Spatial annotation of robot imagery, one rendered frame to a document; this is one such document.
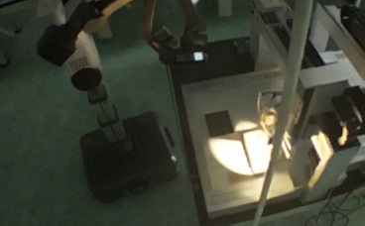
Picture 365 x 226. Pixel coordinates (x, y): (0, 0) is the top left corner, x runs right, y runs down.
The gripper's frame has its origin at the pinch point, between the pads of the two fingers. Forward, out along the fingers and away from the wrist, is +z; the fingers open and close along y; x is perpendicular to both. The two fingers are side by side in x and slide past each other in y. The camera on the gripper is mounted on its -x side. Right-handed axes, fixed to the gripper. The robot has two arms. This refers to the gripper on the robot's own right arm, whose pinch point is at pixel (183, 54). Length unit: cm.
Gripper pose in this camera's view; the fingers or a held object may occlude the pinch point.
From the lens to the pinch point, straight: 174.4
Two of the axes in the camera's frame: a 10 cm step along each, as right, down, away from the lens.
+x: -9.8, -0.5, -1.8
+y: -0.7, -7.8, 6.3
